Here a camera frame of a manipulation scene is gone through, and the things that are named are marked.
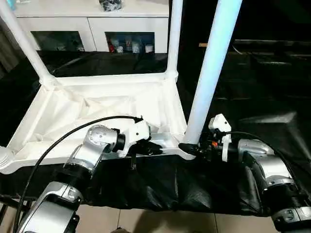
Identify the blue plastic item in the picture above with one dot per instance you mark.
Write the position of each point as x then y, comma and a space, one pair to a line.
12, 3

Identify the white cabinet with glass doors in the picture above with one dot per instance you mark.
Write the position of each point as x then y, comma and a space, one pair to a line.
73, 24

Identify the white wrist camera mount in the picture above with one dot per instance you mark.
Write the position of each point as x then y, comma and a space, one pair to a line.
218, 121
138, 131

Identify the white plastic table top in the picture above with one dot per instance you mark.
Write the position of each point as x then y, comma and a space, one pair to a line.
97, 102

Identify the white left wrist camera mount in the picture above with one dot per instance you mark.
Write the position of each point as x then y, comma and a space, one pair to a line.
138, 131

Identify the grey curtain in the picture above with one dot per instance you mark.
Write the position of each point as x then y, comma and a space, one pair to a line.
9, 53

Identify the black box with beige label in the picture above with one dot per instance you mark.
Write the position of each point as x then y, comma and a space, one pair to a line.
194, 24

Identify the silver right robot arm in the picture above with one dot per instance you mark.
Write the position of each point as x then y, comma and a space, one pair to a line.
274, 167

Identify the black television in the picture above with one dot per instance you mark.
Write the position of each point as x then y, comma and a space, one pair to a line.
272, 42

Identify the black mat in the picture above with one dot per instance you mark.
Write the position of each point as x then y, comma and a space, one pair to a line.
158, 184

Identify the white plastic table leg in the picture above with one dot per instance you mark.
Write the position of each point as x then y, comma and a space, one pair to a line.
209, 72
24, 41
6, 157
175, 36

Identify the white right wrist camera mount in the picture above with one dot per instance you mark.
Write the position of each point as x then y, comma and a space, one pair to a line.
218, 121

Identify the clear bag on cabinet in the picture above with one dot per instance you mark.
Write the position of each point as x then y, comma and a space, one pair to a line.
110, 4

